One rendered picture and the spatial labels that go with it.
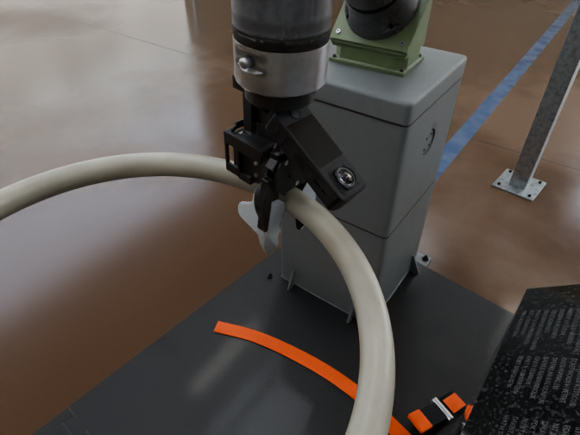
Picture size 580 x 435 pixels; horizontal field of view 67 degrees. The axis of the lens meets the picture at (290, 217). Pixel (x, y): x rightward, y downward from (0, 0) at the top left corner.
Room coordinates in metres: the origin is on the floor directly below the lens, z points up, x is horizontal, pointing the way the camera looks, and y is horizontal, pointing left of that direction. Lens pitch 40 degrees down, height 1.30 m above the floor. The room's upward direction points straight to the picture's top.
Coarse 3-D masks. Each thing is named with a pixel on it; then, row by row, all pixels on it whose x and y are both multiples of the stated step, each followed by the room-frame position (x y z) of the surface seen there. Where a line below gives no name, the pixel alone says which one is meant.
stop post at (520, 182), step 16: (576, 16) 1.80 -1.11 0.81; (576, 32) 1.79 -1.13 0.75; (576, 48) 1.77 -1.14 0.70; (560, 64) 1.80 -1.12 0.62; (576, 64) 1.76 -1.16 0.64; (560, 80) 1.78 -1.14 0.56; (544, 96) 1.81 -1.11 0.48; (560, 96) 1.77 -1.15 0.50; (544, 112) 1.79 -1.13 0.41; (544, 128) 1.77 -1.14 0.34; (528, 144) 1.80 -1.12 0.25; (544, 144) 1.76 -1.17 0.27; (528, 160) 1.78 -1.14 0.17; (512, 176) 1.81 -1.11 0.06; (528, 176) 1.76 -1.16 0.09; (512, 192) 1.74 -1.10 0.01; (528, 192) 1.73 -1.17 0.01
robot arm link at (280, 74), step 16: (240, 48) 0.39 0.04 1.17; (320, 48) 0.39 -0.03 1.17; (240, 64) 0.38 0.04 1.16; (256, 64) 0.38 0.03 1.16; (272, 64) 0.38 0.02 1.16; (288, 64) 0.38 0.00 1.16; (304, 64) 0.38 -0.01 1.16; (320, 64) 0.39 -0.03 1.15; (240, 80) 0.40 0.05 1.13; (256, 80) 0.38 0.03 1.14; (272, 80) 0.38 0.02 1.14; (288, 80) 0.38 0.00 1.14; (304, 80) 0.38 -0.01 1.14; (320, 80) 0.40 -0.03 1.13; (272, 96) 0.38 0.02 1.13; (288, 96) 0.38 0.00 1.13
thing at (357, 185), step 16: (288, 112) 0.40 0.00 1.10; (304, 112) 0.41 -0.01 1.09; (272, 128) 0.39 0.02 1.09; (288, 128) 0.38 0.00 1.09; (304, 128) 0.39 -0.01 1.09; (320, 128) 0.40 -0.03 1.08; (288, 144) 0.38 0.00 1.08; (304, 144) 0.37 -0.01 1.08; (320, 144) 0.38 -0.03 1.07; (336, 144) 0.39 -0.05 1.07; (304, 160) 0.36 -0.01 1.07; (320, 160) 0.37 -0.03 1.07; (336, 160) 0.37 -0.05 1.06; (304, 176) 0.36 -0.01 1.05; (320, 176) 0.35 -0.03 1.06; (336, 176) 0.35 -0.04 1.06; (352, 176) 0.36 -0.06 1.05; (320, 192) 0.35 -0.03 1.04; (336, 192) 0.34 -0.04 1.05; (352, 192) 0.35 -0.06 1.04; (336, 208) 0.34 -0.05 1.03
